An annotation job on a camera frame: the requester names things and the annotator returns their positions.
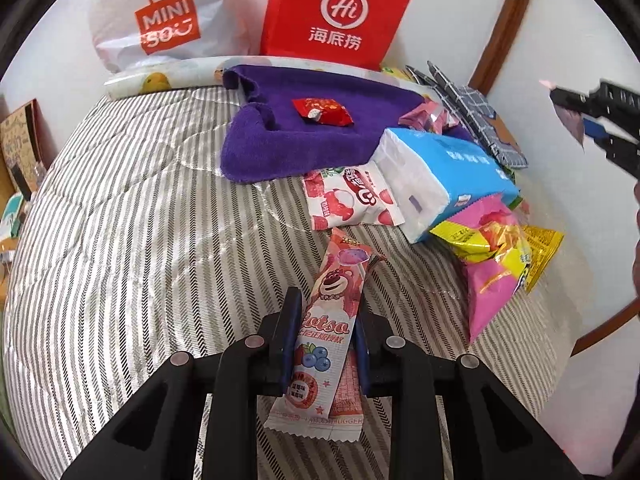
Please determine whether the pink yellow triangular snack bag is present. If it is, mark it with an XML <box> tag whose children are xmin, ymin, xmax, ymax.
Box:
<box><xmin>431</xmin><ymin>194</ymin><xmax>532</xmax><ymax>342</ymax></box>

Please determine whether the Lotso strawberry bar wrapper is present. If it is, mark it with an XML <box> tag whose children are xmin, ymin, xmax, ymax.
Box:
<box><xmin>265</xmin><ymin>228</ymin><xmax>382</xmax><ymax>442</ymax></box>

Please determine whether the pink silver-band snack bag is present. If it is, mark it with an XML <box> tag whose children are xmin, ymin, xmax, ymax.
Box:
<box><xmin>398</xmin><ymin>99</ymin><xmax>459</xmax><ymax>134</ymax></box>

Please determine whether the pink white lychee jelly packet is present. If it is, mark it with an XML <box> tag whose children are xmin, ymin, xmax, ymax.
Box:
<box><xmin>303</xmin><ymin>162</ymin><xmax>405</xmax><ymax>231</ymax></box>

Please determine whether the red candy packet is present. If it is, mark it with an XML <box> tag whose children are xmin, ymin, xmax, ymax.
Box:
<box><xmin>292</xmin><ymin>98</ymin><xmax>354</xmax><ymax>127</ymax></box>

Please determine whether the pink peach candy packet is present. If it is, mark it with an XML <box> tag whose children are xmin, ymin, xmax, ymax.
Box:
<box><xmin>539</xmin><ymin>79</ymin><xmax>585</xmax><ymax>146</ymax></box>

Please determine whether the green snack packet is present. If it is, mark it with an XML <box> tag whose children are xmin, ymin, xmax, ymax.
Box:
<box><xmin>501</xmin><ymin>166</ymin><xmax>530</xmax><ymax>218</ymax></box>

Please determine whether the grey checked star cloth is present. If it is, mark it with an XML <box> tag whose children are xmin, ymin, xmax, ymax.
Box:
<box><xmin>405</xmin><ymin>62</ymin><xmax>528</xmax><ymax>170</ymax></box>

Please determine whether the striped quilt mattress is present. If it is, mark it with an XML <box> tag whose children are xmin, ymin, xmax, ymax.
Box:
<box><xmin>2</xmin><ymin>87</ymin><xmax>579</xmax><ymax>479</ymax></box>

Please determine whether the blue tissue pack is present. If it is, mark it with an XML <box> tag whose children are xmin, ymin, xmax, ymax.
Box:
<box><xmin>371</xmin><ymin>128</ymin><xmax>520</xmax><ymax>244</ymax></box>

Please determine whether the yellow chips bag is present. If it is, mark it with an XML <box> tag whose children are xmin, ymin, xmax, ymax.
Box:
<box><xmin>381</xmin><ymin>65</ymin><xmax>416</xmax><ymax>82</ymax></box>

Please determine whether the green white tube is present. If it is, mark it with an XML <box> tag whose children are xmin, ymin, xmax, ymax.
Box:
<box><xmin>0</xmin><ymin>193</ymin><xmax>24</xmax><ymax>240</ymax></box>

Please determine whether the red Haidilao paper bag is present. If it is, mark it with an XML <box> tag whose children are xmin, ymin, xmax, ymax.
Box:
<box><xmin>260</xmin><ymin>0</ymin><xmax>410</xmax><ymax>70</ymax></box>

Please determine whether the purple towel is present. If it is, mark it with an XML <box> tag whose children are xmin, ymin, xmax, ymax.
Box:
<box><xmin>220</xmin><ymin>64</ymin><xmax>431</xmax><ymax>183</ymax></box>

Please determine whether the fruit-print paper roll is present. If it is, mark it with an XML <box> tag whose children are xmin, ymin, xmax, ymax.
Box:
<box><xmin>104</xmin><ymin>55</ymin><xmax>385</xmax><ymax>100</ymax></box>

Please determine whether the white Miniso plastic bag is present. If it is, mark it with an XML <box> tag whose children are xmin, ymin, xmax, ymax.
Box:
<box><xmin>88</xmin><ymin>0</ymin><xmax>250</xmax><ymax>74</ymax></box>

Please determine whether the brown wooden door frame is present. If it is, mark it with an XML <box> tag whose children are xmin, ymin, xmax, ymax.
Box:
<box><xmin>469</xmin><ymin>0</ymin><xmax>530</xmax><ymax>96</ymax></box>

